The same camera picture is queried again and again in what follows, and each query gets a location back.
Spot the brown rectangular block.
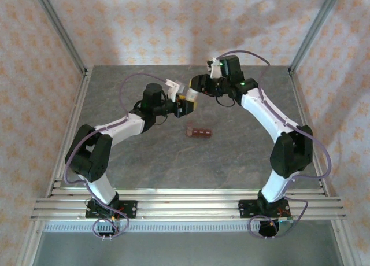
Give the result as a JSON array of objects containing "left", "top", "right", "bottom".
[{"left": 186, "top": 127, "right": 212, "bottom": 140}]

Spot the white pill bottle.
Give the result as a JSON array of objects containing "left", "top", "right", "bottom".
[{"left": 184, "top": 87, "right": 201, "bottom": 102}]

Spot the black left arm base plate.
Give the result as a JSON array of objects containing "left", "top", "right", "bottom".
[{"left": 85, "top": 200, "right": 138, "bottom": 220}]

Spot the aluminium frame leg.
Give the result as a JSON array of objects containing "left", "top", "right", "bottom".
[
  {"left": 331, "top": 219, "right": 362, "bottom": 266},
  {"left": 16, "top": 219, "right": 45, "bottom": 266}
]

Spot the aluminium frame post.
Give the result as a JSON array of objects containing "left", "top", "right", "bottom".
[
  {"left": 288, "top": 0, "right": 343, "bottom": 73},
  {"left": 30, "top": 0, "right": 88, "bottom": 73}
]

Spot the aluminium table side rail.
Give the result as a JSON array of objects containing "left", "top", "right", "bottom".
[
  {"left": 288, "top": 69, "right": 330, "bottom": 197},
  {"left": 46, "top": 68, "right": 93, "bottom": 197}
]

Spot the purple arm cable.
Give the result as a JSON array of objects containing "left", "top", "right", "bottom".
[
  {"left": 213, "top": 50, "right": 332, "bottom": 239},
  {"left": 63, "top": 73, "right": 170, "bottom": 240}
]

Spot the aluminium mounting rail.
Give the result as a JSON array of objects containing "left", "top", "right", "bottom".
[{"left": 30, "top": 187, "right": 347, "bottom": 222}]

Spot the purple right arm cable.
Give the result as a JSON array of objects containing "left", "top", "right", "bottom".
[{"left": 213, "top": 50, "right": 332, "bottom": 239}]

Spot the orange patterned backdrop cloth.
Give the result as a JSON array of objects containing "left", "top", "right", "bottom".
[
  {"left": 294, "top": 0, "right": 370, "bottom": 266},
  {"left": 37, "top": 0, "right": 338, "bottom": 67},
  {"left": 0, "top": 0, "right": 84, "bottom": 266}
]

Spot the grey slotted cable duct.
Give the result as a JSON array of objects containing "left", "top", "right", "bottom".
[{"left": 43, "top": 221, "right": 338, "bottom": 234}]

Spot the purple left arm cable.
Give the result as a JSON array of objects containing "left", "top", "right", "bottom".
[{"left": 63, "top": 73, "right": 170, "bottom": 240}]

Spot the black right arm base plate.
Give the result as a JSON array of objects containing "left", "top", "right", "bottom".
[{"left": 238, "top": 199, "right": 291, "bottom": 219}]

